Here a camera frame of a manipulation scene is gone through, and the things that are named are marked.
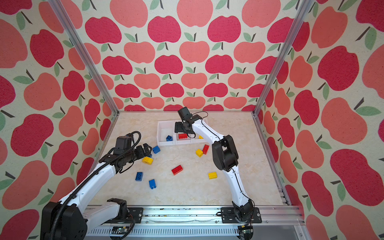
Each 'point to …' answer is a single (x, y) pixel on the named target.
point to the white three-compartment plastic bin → (166, 135)
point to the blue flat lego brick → (139, 176)
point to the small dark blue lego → (169, 138)
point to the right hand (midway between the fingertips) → (183, 128)
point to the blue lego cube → (156, 149)
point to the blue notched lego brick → (152, 183)
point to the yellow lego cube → (199, 153)
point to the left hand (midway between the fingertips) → (148, 151)
